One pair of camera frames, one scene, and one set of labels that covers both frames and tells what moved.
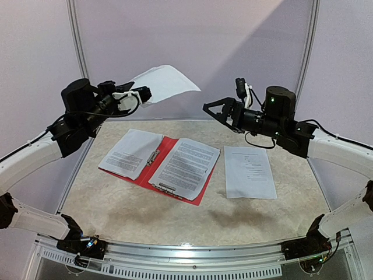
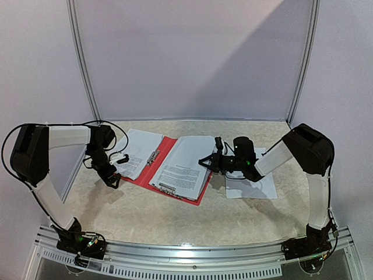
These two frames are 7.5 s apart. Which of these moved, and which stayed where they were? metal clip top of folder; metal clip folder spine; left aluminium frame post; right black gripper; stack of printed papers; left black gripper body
Moved: left black gripper body; right black gripper
Stayed: metal clip top of folder; left aluminium frame post; metal clip folder spine; stack of printed papers
